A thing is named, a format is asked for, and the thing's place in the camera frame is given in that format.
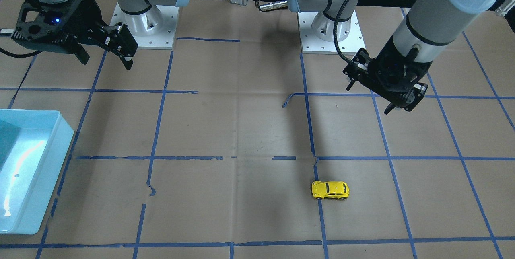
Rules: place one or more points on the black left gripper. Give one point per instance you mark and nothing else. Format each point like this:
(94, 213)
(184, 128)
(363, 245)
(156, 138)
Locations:
(382, 70)

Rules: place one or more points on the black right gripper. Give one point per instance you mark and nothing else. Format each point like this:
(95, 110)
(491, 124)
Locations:
(83, 13)

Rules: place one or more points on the yellow beetle toy car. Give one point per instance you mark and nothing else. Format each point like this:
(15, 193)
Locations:
(330, 189)

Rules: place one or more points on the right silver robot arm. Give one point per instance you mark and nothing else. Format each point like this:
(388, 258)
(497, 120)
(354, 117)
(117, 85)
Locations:
(131, 7)

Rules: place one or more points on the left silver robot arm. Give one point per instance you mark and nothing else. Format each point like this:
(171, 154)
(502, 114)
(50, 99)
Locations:
(433, 24)

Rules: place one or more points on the light blue plastic bin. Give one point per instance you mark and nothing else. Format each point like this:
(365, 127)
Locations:
(33, 147)

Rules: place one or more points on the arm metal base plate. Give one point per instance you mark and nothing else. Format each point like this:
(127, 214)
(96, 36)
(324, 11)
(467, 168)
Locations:
(152, 30)
(316, 34)

